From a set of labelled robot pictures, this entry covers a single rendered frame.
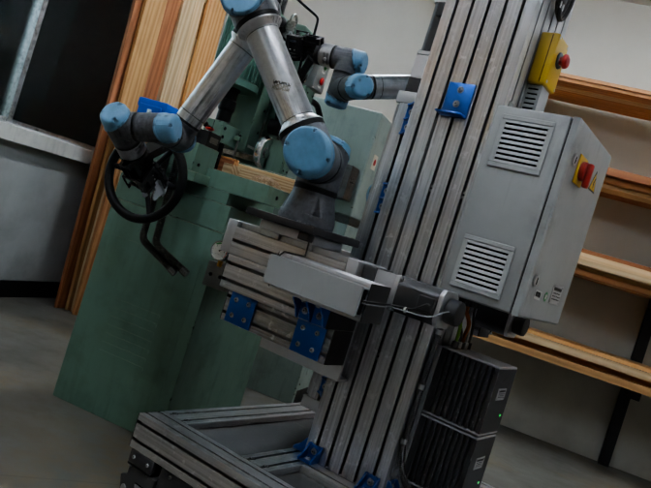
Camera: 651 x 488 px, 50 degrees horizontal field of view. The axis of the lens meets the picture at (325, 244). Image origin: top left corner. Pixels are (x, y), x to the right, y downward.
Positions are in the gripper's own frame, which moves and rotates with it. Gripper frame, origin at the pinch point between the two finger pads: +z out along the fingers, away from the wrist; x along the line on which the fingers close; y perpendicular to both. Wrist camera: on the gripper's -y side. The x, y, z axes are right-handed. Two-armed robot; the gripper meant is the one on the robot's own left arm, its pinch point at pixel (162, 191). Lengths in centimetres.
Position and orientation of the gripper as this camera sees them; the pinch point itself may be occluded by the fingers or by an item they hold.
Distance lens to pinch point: 212.3
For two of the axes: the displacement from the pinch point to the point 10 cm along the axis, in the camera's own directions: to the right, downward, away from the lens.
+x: 9.0, 2.9, -3.4
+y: -4.2, 7.8, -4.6
